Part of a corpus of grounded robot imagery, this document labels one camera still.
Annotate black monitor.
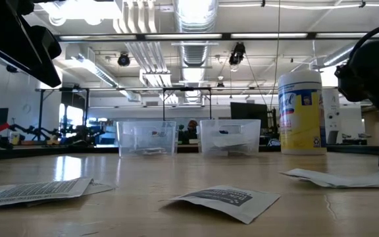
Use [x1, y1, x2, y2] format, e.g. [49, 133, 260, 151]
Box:
[230, 101, 269, 129]

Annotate silver ceiling duct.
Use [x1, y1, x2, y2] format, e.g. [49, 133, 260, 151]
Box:
[172, 0, 220, 106]

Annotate clear plastic bin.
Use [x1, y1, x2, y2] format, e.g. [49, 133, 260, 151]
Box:
[199, 118, 262, 157]
[116, 120, 177, 157]

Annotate white bandage wrapper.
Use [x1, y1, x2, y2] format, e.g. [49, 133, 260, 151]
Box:
[280, 167, 360, 186]
[307, 176, 379, 189]

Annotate black background robot arms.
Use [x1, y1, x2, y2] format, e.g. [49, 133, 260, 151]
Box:
[10, 122, 107, 146]

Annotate black background workstation frame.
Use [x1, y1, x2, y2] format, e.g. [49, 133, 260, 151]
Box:
[35, 86, 91, 142]

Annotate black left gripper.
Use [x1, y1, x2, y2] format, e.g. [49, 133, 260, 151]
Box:
[0, 0, 62, 88]

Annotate grey office chair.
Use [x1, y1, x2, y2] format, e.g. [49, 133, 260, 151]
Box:
[326, 130, 340, 145]

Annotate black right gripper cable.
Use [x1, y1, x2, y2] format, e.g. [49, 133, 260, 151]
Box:
[349, 20, 379, 66]

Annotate white square wipe packet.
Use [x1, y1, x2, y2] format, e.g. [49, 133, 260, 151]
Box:
[168, 184, 282, 225]
[0, 176, 94, 209]
[214, 134, 253, 149]
[28, 180, 115, 208]
[209, 147, 240, 157]

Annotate person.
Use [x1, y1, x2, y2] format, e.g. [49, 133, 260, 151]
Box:
[178, 119, 199, 145]

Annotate yellow disinfectant wipes canister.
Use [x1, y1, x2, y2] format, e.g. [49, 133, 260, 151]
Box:
[277, 70, 328, 155]

